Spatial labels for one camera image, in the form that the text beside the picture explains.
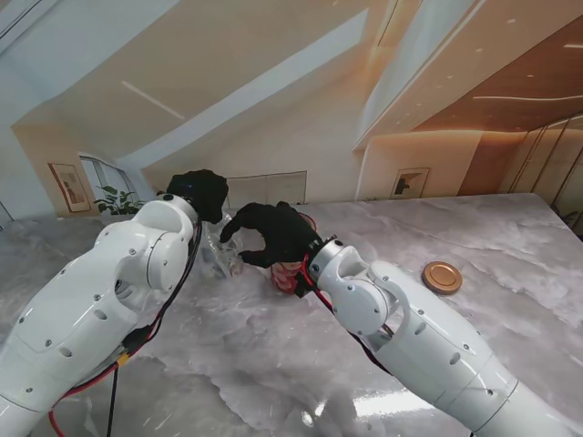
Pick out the round gold tin lid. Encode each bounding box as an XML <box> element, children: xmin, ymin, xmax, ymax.
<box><xmin>422</xmin><ymin>260</ymin><xmax>465</xmax><ymax>296</ymax></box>

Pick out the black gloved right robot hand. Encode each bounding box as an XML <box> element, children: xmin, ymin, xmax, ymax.
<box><xmin>219</xmin><ymin>201</ymin><xmax>322</xmax><ymax>269</ymax></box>

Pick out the framed picture with dark shape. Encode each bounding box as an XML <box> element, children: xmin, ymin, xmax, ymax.
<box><xmin>394</xmin><ymin>167</ymin><xmax>431</xmax><ymax>200</ymax></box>

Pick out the large green potted plant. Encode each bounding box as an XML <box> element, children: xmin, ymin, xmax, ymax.
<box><xmin>94</xmin><ymin>184</ymin><xmax>147</xmax><ymax>216</ymax></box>

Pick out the clear plastic bag of tea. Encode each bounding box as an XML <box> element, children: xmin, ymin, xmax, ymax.
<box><xmin>198</xmin><ymin>213</ymin><xmax>250</xmax><ymax>281</ymax></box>

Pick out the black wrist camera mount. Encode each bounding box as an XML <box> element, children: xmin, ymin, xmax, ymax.
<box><xmin>293</xmin><ymin>259</ymin><xmax>316</xmax><ymax>300</ymax></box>

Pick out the white panelled wall cabinet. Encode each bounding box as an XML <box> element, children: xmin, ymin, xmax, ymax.
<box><xmin>225</xmin><ymin>170</ymin><xmax>307</xmax><ymax>206</ymax></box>

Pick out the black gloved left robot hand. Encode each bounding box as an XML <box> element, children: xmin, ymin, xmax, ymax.
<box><xmin>166</xmin><ymin>168</ymin><xmax>229</xmax><ymax>225</ymax></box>

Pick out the arched window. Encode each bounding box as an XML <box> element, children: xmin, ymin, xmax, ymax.
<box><xmin>79</xmin><ymin>154</ymin><xmax>133</xmax><ymax>206</ymax></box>

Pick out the framed picture with beige shapes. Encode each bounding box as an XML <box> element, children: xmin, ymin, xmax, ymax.
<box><xmin>48</xmin><ymin>162</ymin><xmax>92</xmax><ymax>213</ymax></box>

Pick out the red floral tea tin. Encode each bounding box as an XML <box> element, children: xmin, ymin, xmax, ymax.
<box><xmin>270</xmin><ymin>211</ymin><xmax>319</xmax><ymax>296</ymax></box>

